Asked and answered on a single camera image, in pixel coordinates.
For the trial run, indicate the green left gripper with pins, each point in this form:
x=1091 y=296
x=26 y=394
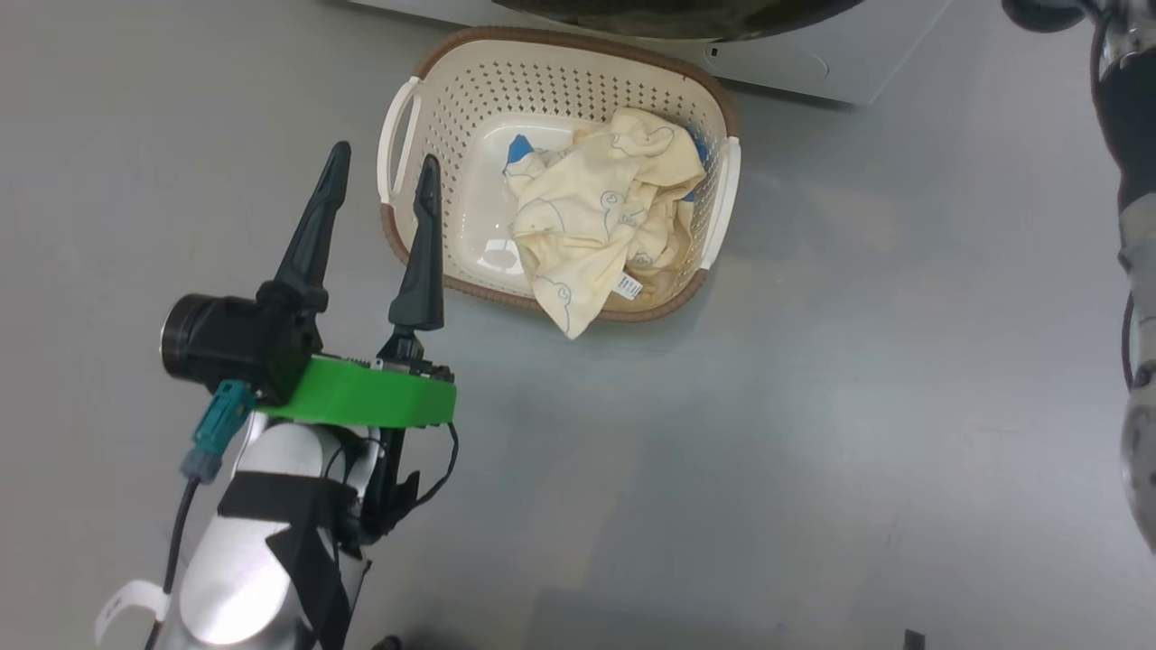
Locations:
x=361 y=395

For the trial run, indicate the blue garment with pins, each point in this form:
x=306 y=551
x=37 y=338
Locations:
x=518 y=149

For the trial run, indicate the cream printed garment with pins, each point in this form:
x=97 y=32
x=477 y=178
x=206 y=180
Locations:
x=587 y=208

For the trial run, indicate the dark glass washing machine door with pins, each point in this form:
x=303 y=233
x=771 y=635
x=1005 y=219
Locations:
x=677 y=13

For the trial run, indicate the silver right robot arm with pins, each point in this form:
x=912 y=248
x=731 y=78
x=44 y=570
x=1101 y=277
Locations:
x=1133 y=117

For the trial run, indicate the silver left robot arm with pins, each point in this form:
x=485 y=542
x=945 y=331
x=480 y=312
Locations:
x=244 y=551

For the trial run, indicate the cream perforated laundry basket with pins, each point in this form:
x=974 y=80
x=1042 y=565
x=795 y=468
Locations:
x=470 y=99

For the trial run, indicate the white washing machine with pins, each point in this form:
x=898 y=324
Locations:
x=813 y=63

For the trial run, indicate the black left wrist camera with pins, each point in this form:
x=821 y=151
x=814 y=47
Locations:
x=235 y=341

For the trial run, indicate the teal left camera connector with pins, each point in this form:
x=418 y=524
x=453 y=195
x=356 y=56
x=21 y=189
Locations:
x=217 y=433

